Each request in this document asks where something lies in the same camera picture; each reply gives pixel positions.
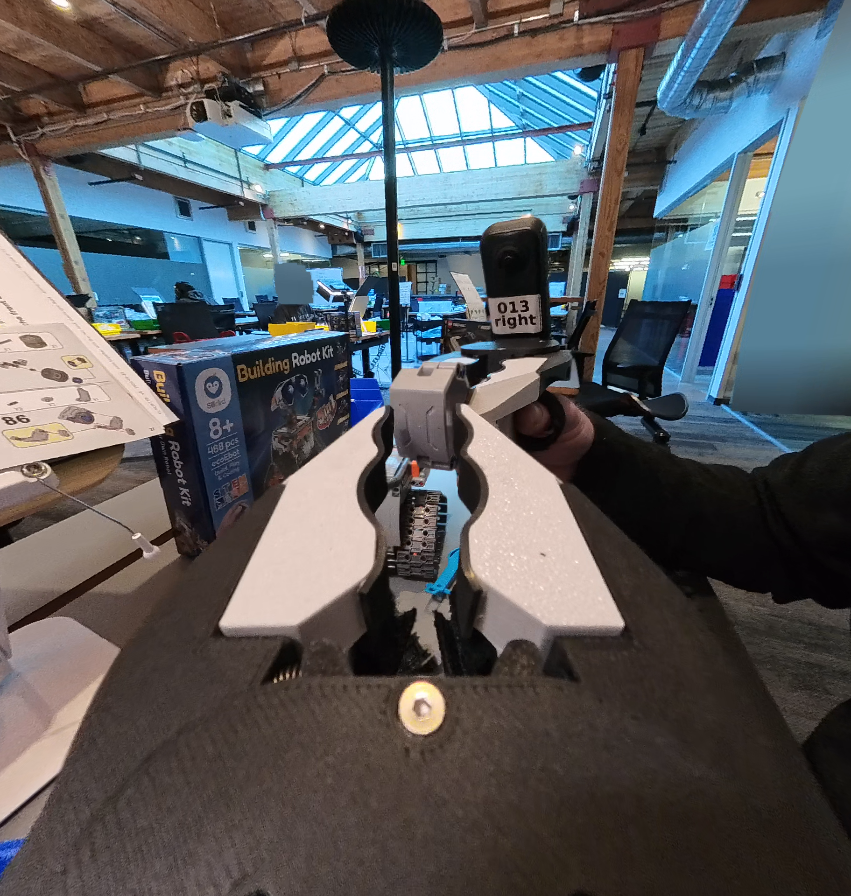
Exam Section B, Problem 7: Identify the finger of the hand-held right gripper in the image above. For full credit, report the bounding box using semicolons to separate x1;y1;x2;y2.
499;356;573;382
466;374;544;438

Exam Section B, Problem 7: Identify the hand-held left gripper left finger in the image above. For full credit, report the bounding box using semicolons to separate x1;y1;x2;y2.
218;405;394;639

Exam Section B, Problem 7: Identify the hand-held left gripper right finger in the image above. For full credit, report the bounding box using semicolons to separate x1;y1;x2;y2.
459;405;626;643

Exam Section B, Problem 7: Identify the grey panel piece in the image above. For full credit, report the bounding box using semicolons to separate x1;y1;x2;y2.
389;363;471;471

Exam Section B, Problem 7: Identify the person's right hand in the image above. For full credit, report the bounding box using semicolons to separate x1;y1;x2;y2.
516;392;597;485

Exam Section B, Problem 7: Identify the toy car box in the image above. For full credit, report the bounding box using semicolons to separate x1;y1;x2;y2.
441;315;498;356

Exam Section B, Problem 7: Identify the cyan brick separator tool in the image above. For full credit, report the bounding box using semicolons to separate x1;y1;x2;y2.
424;548;463;597

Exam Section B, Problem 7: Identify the black office chair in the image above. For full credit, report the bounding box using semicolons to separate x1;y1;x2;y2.
599;299;694;443

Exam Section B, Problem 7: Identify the toy tracked robot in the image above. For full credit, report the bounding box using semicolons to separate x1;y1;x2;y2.
387;458;446;582

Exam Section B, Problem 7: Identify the black pole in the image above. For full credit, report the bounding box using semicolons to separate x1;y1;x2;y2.
381;66;407;384

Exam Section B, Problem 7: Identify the blue storage bin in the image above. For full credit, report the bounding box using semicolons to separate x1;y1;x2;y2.
348;378;386;429

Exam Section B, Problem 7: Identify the blue robot kit box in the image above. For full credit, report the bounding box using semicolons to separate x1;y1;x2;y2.
130;332;354;559

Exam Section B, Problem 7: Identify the black disc on pole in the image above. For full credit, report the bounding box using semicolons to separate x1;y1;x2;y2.
325;0;445;72

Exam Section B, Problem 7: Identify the book stand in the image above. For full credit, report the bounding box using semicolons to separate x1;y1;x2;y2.
0;441;163;844

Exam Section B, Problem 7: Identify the white ceiling projector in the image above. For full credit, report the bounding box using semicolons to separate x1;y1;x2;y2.
186;97;274;146

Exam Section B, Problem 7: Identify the white instruction booklet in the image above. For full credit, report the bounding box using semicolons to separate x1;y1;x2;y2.
0;209;183;478

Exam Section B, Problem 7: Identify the silver air duct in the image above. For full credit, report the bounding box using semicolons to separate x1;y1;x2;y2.
655;0;831;121

